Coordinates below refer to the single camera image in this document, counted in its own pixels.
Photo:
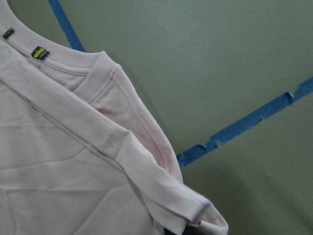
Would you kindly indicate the blue tape grid lines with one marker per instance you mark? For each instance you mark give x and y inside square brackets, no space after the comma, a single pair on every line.
[232,131]

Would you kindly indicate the pink t-shirt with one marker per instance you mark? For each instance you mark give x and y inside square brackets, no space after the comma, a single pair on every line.
[80,154]

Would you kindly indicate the brown paper table cover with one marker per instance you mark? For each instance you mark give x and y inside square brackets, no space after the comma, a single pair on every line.
[200,65]

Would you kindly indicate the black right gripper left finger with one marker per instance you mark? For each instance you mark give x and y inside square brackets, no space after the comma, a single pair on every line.
[167,232]

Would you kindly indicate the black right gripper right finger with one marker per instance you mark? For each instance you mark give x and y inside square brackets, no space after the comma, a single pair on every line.
[188,230]

